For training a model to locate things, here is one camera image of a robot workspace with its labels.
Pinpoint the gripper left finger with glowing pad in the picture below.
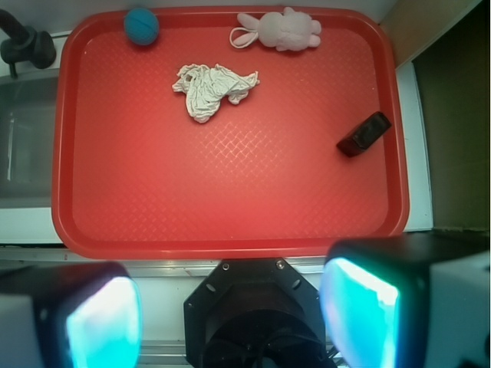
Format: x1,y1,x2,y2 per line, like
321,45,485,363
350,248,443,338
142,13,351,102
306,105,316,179
1,261,143,367

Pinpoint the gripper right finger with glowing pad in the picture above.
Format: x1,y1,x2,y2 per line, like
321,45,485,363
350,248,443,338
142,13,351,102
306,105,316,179
319,232,490,367

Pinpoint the black box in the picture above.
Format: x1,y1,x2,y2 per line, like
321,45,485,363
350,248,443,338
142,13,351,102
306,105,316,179
336,111,392,157

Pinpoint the red plastic tray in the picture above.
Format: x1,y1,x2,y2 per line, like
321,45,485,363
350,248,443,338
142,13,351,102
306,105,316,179
51,7,409,259

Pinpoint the grey metal sink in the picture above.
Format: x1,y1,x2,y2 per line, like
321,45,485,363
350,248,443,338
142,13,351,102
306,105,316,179
1,77,58,209

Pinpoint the crumpled white cloth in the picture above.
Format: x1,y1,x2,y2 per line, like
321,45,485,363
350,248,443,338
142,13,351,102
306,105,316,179
171,64,260,124

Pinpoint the blue ball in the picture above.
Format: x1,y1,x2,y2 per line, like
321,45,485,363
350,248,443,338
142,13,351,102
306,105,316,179
124,8,160,46

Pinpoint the pink plush bunny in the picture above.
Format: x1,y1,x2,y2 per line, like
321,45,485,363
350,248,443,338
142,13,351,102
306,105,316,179
229,7,321,51

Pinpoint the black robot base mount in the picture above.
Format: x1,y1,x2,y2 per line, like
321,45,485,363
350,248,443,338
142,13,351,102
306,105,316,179
183,258,335,367

